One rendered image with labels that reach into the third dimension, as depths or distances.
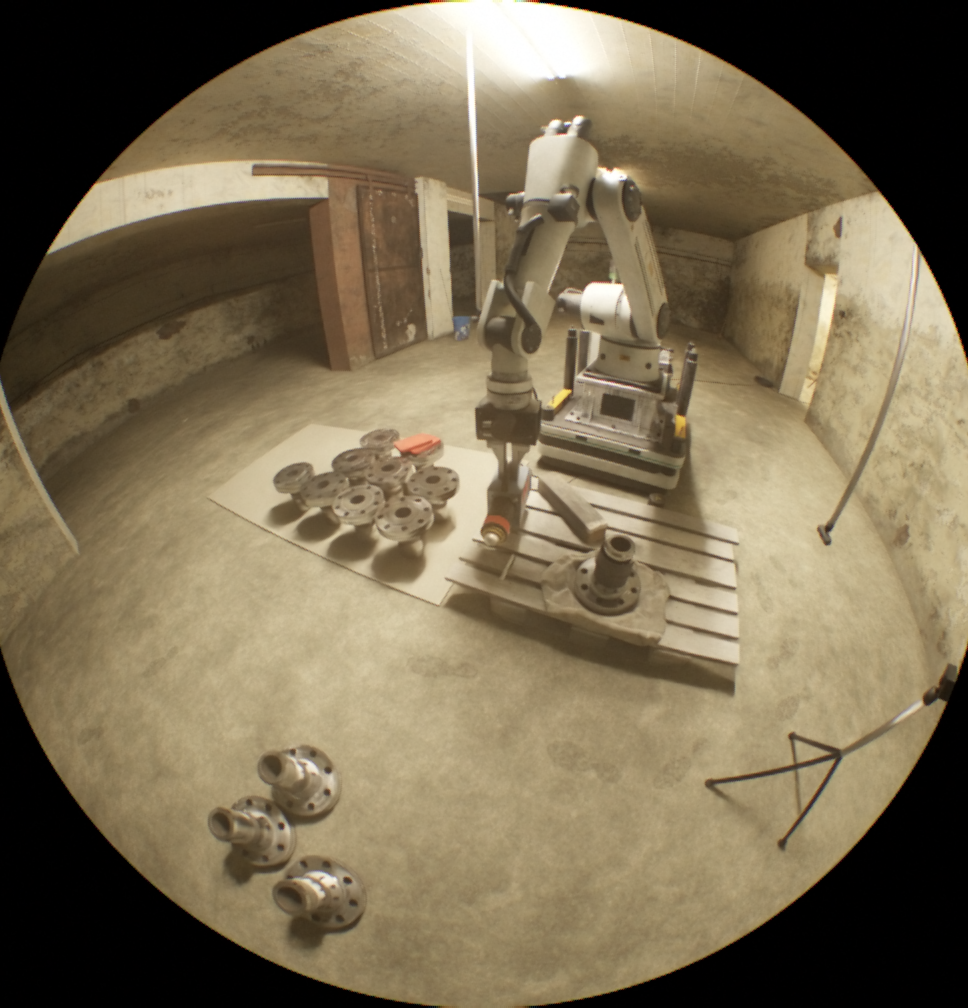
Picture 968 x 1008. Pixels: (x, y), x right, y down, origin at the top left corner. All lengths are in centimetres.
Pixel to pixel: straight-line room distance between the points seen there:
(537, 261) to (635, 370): 109
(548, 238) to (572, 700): 155
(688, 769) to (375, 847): 103
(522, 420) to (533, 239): 63
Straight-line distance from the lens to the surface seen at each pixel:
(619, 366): 211
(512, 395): 118
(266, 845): 136
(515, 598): 133
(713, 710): 149
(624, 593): 135
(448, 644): 140
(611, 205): 143
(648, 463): 207
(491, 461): 231
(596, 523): 154
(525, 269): 120
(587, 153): 152
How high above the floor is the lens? 121
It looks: 38 degrees down
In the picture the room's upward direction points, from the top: 2 degrees counter-clockwise
